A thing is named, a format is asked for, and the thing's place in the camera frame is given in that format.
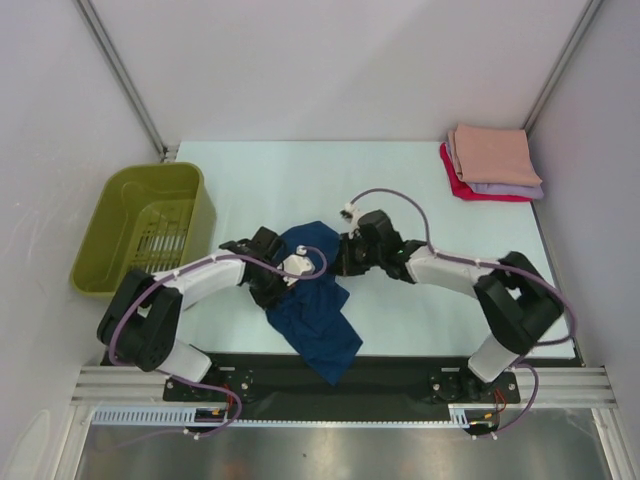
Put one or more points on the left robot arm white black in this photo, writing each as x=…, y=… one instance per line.
x=140, y=325

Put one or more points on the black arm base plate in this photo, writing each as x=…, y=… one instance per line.
x=282, y=387

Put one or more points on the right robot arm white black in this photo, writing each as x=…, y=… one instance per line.
x=518, y=304

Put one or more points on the left aluminium frame post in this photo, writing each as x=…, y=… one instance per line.
x=102, y=38

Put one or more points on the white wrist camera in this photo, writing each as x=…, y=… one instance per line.
x=297, y=266
x=351, y=215

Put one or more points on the right aluminium frame post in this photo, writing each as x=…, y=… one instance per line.
x=577, y=36

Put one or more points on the white slotted cable duct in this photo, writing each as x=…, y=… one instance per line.
x=194, y=417

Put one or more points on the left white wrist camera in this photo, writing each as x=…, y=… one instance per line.
x=297, y=266

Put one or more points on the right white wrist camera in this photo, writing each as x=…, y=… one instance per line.
x=351, y=215

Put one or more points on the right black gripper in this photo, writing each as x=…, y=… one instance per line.
x=345, y=264

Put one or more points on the dark blue t shirt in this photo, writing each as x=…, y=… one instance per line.
x=310, y=316

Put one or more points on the folded lilac t shirt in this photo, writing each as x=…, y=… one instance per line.
x=532, y=192

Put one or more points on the aluminium frame post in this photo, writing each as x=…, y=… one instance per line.
x=577, y=36
x=102, y=38

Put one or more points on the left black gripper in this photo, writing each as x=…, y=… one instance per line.
x=269, y=300

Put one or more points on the olive green plastic basket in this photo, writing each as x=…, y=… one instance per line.
x=148, y=217

